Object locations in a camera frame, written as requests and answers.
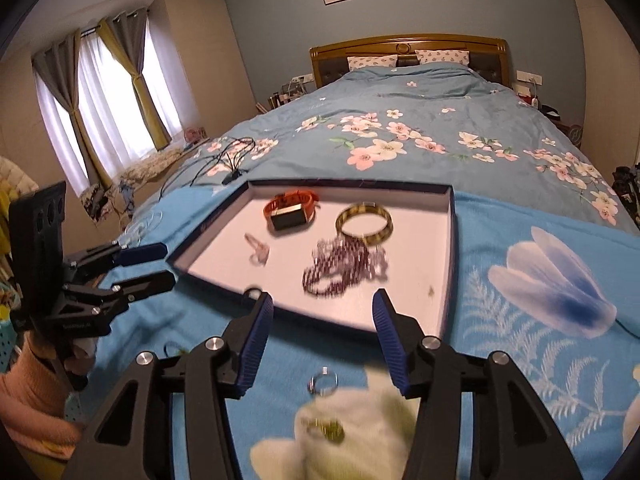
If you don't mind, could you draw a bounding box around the pink crystal bracelet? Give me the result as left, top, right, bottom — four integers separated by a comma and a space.
365, 247, 390, 281

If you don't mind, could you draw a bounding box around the dark blue shallow box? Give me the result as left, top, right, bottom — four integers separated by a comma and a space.
165, 178, 458, 336

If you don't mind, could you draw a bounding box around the hanging blue cloth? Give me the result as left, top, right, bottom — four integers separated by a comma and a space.
117, 182, 138, 218

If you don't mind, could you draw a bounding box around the person's left hand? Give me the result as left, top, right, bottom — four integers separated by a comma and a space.
22, 332, 98, 366

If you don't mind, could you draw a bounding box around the white patterned pillow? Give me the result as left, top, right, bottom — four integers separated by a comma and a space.
347, 55, 399, 72
415, 50, 471, 67

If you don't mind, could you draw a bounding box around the gold green-stone ring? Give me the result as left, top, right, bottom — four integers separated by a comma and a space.
305, 417, 347, 446

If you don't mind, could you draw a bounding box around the folded floral quilt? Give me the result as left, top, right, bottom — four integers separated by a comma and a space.
119, 149, 183, 183

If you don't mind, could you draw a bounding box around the beige wardrobe beside window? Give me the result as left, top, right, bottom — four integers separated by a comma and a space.
147, 0, 258, 136

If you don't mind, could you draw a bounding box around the orange strap watch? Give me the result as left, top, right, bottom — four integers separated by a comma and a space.
263, 189, 321, 232

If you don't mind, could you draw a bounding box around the grey-blue floral duvet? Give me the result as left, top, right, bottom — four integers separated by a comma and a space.
117, 62, 633, 236

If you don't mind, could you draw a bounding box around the pile of dark clothes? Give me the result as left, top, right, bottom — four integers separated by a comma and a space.
611, 162, 640, 221

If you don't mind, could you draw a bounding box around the narrow grey curtain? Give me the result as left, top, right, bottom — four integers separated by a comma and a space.
107, 7, 151, 78

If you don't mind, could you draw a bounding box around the bright blue floral blanket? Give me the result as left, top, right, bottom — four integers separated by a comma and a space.
75, 180, 640, 480

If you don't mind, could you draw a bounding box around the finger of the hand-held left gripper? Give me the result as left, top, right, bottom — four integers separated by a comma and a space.
64, 241, 169, 273
61, 270, 177, 313

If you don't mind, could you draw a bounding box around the amber bangle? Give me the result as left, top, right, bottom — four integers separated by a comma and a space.
335, 201, 394, 247

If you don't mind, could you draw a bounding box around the dark green ring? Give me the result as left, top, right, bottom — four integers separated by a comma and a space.
162, 341, 193, 361

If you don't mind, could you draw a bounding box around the clear pink ring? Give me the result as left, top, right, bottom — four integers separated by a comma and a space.
244, 232, 273, 266

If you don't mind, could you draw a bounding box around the beige wardrobe beside coat rack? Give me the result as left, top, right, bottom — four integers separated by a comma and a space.
565, 0, 640, 151

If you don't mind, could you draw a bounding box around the white earphone cable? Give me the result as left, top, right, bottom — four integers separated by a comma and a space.
117, 210, 166, 248

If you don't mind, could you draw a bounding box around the black multi-plug cable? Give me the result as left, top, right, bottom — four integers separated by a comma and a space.
160, 136, 257, 196

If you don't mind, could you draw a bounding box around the olive green curtain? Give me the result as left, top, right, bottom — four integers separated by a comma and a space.
96, 19, 173, 152

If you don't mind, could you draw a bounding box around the yellow cloth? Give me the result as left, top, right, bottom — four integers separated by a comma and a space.
0, 155, 38, 321

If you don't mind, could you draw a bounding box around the purple bead bracelet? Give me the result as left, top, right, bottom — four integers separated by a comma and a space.
301, 237, 373, 297

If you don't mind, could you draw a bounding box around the pile of patterned clothes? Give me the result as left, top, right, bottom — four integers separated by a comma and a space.
80, 184, 113, 223

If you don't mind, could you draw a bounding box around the black curtain rod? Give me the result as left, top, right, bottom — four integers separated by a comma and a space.
80, 7, 151, 36

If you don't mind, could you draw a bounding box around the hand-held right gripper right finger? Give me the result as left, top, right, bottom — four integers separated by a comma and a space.
371, 288, 583, 480

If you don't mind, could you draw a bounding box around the cluttered nightstand with bottles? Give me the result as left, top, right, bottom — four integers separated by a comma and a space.
255, 80, 316, 113

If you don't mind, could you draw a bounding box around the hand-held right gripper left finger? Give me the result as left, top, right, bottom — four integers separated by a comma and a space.
62, 292, 275, 480

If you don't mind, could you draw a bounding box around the wooden window bench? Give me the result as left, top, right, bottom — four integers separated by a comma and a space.
75, 140, 211, 221

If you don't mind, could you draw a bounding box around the wooden bed headboard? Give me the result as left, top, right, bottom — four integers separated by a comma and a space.
309, 34, 511, 92

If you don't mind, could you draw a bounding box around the wide grey curtain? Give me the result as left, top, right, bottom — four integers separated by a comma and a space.
31, 30, 113, 196

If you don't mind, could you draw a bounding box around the white sheer curtain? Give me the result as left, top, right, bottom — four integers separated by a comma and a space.
37, 25, 158, 181

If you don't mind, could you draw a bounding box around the dark nightstand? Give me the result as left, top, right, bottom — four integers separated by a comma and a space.
540, 105, 583, 143

